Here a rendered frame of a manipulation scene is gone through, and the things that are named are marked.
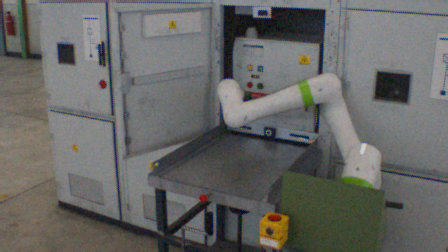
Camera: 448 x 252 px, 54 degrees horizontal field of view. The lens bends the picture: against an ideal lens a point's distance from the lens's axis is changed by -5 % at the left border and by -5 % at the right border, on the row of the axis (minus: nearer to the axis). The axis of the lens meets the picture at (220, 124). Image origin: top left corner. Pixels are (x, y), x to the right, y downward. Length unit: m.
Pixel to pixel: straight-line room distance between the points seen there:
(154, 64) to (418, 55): 1.27
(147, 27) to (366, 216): 1.33
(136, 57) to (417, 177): 1.49
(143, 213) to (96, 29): 1.26
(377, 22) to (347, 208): 0.96
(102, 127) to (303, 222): 1.82
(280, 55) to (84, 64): 1.35
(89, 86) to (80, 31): 0.37
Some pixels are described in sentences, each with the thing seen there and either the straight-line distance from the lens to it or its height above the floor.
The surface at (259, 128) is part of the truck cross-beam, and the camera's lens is 2.55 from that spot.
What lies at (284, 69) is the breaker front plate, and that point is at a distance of 2.43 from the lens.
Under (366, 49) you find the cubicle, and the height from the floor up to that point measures 1.40.
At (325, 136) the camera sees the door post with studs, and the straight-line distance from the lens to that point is 2.40.
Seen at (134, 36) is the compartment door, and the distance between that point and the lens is 2.24.
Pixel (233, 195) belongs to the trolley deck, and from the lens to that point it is 1.90.
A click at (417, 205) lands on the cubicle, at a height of 0.65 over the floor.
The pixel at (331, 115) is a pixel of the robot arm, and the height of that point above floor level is 1.12.
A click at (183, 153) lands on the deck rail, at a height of 0.87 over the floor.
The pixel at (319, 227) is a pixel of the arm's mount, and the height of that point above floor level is 0.86.
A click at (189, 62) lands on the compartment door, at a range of 2.46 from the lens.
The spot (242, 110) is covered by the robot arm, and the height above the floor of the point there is 1.14.
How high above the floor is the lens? 1.69
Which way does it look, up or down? 18 degrees down
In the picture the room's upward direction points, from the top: straight up
